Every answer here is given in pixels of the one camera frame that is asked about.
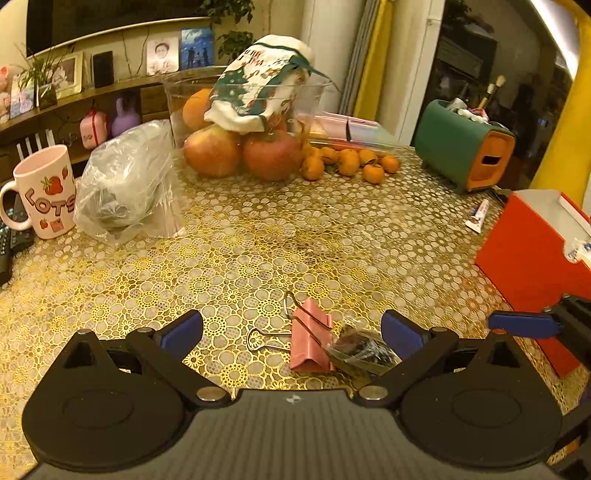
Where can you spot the gold floral patterned desktop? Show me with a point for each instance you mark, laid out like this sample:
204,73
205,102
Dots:
277,240

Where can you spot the pink pig plush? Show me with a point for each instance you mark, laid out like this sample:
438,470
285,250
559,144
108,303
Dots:
3,92

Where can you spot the black speaker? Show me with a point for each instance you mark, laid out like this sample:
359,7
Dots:
103,69

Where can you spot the pink binder clip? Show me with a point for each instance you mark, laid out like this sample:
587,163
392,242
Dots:
309,346

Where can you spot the blue picture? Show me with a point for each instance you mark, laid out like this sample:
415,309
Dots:
197,48

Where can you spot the pink strawberry mug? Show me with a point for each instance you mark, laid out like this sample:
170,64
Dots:
46,194

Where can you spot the purple kettle shaped ornament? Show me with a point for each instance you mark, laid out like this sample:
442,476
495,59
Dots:
125,121

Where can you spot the orange fruit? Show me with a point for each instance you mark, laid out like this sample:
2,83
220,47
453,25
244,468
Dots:
197,110

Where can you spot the framed photo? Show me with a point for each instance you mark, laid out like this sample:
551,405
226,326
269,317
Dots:
69,74

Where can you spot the red apple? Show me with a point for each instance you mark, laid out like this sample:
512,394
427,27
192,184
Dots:
272,157
212,152

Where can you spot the clear plastic bag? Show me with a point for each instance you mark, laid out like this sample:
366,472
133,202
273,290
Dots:
129,175

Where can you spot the wooden television cabinet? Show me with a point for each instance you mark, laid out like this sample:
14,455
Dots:
152,99

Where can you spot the small plant in vase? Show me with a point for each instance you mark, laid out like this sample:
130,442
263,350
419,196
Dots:
41,74

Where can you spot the makeup brush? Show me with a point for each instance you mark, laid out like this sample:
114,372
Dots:
494,90

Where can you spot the green orange storage box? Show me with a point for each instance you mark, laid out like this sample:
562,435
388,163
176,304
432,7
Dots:
452,143

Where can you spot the portrait photo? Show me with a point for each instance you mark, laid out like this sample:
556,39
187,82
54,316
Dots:
162,55

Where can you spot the wall television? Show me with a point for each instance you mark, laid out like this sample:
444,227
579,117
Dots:
92,18

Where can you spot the yellow curtain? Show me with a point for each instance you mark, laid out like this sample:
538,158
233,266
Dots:
378,69

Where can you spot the grey curtain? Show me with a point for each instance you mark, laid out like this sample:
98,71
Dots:
362,46

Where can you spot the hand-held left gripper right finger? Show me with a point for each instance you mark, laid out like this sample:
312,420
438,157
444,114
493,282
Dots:
401,334

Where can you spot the white router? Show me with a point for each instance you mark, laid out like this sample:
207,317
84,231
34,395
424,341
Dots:
37,147

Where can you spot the small white tube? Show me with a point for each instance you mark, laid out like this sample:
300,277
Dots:
480,217

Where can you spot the printed cloth bag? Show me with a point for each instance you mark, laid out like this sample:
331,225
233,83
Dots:
258,83

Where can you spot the glass bowl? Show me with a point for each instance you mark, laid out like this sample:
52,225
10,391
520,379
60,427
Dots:
178,92

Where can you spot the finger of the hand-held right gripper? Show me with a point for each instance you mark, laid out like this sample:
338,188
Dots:
521,324

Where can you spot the small picture card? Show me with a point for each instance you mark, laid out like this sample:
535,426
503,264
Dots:
22,97

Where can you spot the black remote control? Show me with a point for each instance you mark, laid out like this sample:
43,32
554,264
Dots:
22,226

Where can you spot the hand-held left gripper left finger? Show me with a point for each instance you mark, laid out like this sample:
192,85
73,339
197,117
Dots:
182,334

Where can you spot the clear packet dark contents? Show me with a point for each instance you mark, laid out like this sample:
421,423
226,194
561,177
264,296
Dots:
360,350

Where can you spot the pile of small tangerines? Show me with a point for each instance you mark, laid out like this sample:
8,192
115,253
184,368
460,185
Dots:
348,161

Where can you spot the tall potted tree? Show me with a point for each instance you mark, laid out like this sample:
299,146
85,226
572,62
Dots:
235,46

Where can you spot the red cardboard box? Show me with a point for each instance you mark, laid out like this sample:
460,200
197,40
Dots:
521,258

